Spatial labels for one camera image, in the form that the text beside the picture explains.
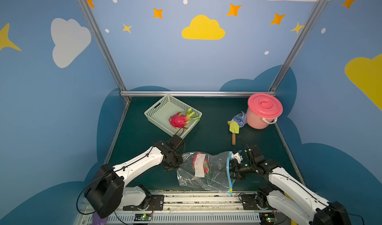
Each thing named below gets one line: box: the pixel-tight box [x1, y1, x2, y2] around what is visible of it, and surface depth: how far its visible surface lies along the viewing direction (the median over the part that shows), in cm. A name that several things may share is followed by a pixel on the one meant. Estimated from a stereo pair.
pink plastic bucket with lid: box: [246, 93, 284, 130], surface depth 95 cm
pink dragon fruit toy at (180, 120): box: [168, 108, 202, 129], surface depth 100 cm
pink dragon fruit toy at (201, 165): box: [192, 151, 210, 178], surface depth 79 cm
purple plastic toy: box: [92, 211, 108, 225], surface depth 69 cm
